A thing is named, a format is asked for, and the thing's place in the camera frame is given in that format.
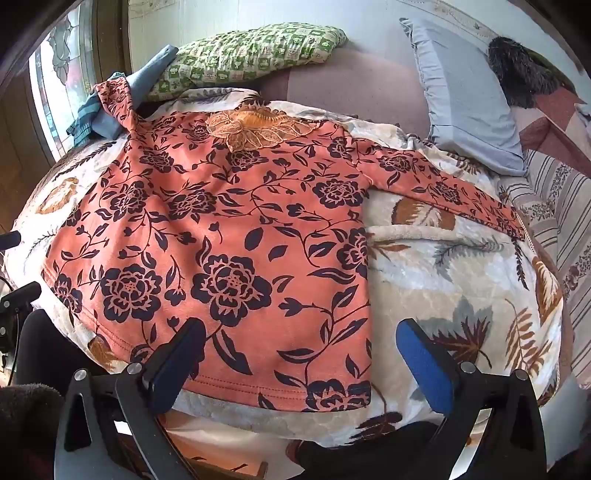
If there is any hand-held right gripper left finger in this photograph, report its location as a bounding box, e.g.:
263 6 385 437
54 318 207 480

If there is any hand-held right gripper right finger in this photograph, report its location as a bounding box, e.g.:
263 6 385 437
396 318 548 480

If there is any orange floral shirt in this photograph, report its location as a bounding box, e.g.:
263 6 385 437
41 76 527 413

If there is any person's left leg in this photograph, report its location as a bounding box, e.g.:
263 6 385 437
14 309 137 480

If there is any person's leg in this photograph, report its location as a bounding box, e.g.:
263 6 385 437
14 309 137 480
295 421 448 480

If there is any leaf print fleece blanket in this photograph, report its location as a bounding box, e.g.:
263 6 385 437
9 88 564 448

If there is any person's right leg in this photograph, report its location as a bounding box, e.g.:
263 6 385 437
295 421 448 480

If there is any teal striped cloth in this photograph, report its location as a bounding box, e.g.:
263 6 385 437
66 90 105 139

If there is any stained glass window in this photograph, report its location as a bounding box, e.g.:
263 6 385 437
28 0 100 158

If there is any striped floral bedsheet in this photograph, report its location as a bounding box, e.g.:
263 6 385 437
496 148 591 388

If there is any blue cloth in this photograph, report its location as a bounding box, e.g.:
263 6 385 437
95 45 178 138

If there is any grey folded cloth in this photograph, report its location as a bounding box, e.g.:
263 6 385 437
399 17 527 177

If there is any pink patchwork quilt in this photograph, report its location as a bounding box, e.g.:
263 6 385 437
510 92 591 171

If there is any mauve bedsheet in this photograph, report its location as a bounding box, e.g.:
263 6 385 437
252 46 439 144

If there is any green checked pillow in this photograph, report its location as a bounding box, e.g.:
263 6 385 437
145 23 348 103

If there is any dark crumpled cloth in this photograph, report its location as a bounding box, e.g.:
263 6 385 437
487 36 578 109

